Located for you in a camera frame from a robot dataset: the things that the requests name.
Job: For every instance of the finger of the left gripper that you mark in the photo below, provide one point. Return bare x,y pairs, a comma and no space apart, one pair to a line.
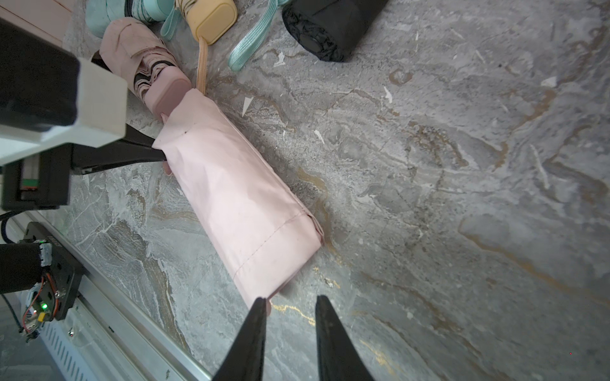
135,137
86,160

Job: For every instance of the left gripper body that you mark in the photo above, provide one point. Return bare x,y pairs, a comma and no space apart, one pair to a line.
39,182

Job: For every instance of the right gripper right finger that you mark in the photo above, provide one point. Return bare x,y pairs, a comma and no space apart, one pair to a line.
337,357

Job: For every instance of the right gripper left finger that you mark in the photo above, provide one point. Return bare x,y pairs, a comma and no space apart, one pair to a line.
246,357

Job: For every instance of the pink umbrella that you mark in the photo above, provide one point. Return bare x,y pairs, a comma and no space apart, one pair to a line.
262,232
133,52

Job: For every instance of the mint green umbrella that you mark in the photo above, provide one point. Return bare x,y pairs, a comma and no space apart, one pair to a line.
100,13
253,40

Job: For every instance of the beige umbrella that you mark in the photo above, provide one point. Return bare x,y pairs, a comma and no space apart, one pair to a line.
208,20

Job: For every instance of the black umbrella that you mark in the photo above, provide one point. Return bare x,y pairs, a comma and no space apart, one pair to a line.
330,29

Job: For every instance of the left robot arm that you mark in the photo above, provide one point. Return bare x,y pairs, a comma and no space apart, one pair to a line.
20,264

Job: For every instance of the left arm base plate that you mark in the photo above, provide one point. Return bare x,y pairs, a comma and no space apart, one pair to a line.
56,292

